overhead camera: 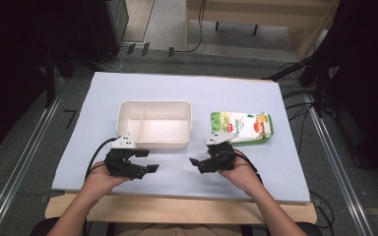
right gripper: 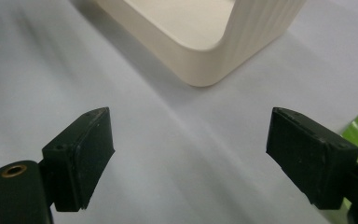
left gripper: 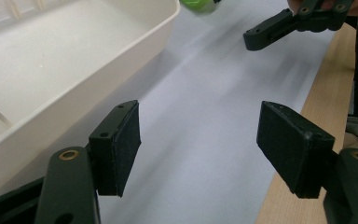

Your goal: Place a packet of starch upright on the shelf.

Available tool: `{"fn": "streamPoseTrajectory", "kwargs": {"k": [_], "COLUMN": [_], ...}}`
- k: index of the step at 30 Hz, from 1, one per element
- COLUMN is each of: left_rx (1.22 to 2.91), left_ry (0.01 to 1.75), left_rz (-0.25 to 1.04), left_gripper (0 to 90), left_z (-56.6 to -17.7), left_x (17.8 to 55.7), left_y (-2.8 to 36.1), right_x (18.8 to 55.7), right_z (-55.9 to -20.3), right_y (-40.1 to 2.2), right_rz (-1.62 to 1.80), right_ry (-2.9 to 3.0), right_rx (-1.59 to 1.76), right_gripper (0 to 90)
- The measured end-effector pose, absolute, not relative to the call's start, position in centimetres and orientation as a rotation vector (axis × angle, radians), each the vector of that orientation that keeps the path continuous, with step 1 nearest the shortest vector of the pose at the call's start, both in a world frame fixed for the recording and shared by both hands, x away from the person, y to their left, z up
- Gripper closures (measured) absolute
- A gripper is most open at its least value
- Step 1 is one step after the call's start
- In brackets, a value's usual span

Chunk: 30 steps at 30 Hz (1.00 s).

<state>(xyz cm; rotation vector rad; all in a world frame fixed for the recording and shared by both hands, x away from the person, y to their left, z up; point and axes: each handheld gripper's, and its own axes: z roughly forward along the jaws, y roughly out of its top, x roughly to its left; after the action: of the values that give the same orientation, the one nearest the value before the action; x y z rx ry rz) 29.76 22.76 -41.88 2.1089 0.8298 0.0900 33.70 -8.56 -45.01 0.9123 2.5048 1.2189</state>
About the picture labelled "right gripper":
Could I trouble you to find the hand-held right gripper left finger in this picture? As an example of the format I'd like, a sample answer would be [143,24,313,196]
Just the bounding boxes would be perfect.
[41,106,116,213]

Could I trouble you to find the cream ribbed plastic container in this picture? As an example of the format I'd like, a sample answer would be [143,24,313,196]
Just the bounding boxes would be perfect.
[94,0,308,88]

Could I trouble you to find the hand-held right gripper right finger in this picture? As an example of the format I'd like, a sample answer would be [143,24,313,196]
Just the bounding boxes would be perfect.
[266,106,358,211]

